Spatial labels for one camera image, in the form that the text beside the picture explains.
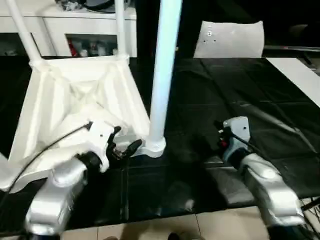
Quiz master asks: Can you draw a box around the black metal bar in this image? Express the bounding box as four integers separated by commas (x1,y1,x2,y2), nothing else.
301,197,320,211

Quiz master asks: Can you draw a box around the black padded work mat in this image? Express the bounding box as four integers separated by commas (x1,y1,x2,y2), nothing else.
0,54,320,231

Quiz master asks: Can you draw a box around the black left wrist camera cable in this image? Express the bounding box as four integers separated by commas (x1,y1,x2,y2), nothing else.
0,121,94,201

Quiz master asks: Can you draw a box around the grey black helmet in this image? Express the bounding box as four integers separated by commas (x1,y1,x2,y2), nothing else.
86,0,116,11

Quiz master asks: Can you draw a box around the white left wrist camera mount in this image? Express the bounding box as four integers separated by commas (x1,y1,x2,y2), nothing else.
74,120,116,173

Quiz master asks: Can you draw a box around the white flat board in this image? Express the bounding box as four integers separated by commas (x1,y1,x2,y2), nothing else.
266,57,320,108

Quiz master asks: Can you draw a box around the white cabinet with glass doors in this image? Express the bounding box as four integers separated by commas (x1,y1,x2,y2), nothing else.
0,0,138,58

